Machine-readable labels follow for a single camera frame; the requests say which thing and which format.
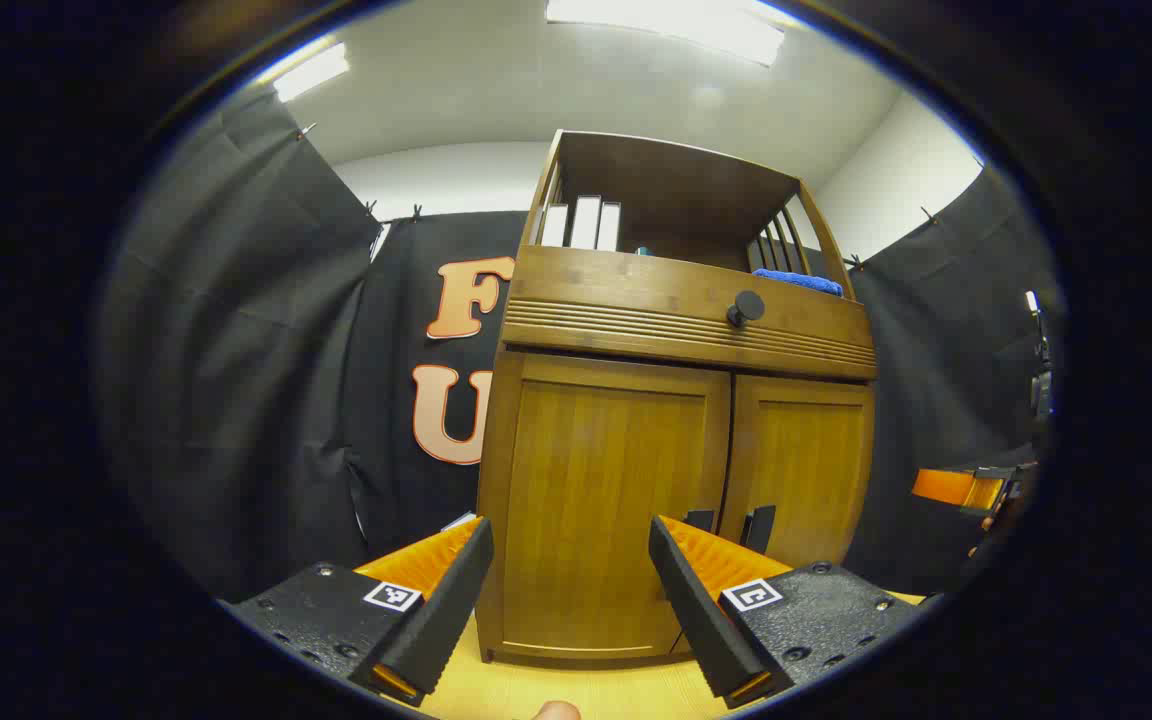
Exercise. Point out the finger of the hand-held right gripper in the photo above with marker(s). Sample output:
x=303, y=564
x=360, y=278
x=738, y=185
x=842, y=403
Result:
x=946, y=487

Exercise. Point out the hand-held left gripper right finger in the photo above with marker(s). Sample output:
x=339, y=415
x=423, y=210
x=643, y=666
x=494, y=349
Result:
x=696, y=610

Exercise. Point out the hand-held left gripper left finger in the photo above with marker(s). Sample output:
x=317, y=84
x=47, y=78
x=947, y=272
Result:
x=441, y=620

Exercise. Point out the wooden cabinet door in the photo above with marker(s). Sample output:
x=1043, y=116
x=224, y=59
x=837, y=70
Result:
x=806, y=460
x=586, y=480

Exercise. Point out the wooden double-door shoe cabinet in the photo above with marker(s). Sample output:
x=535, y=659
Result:
x=676, y=180

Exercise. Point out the wooden cabinet drawer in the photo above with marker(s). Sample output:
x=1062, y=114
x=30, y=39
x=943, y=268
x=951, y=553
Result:
x=616, y=290

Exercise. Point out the blue towel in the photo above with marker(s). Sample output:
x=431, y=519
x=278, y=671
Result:
x=796, y=283

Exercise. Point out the black round drawer knob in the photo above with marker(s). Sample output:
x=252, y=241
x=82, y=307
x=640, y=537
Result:
x=746, y=307

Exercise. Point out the black backdrop cloth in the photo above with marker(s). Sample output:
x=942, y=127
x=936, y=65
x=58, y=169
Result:
x=236, y=350

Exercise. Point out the large ceiling light panel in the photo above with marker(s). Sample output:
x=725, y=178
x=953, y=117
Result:
x=666, y=25

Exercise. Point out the small ceiling light panel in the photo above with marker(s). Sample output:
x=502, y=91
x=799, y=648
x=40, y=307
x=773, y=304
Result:
x=311, y=72

